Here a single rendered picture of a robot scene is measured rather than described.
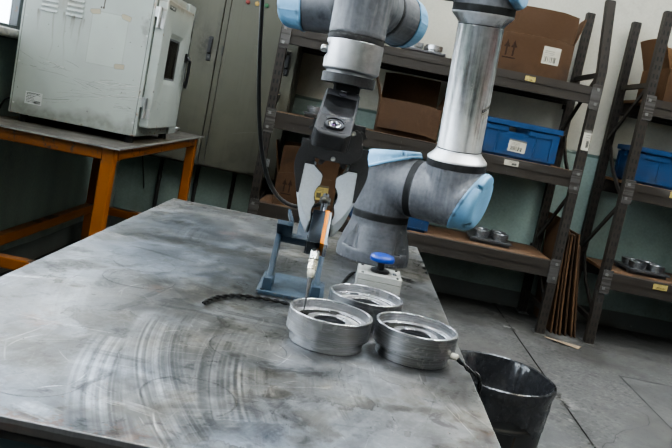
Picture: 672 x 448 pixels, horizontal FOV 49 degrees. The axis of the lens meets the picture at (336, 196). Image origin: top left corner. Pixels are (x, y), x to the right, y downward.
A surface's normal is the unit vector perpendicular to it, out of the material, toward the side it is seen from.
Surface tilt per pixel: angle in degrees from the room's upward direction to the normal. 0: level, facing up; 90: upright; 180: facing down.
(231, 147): 90
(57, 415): 0
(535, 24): 92
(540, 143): 90
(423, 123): 84
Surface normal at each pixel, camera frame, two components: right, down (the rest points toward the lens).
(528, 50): -0.14, 0.15
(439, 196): -0.48, 0.13
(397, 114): -0.04, -0.04
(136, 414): 0.19, -0.97
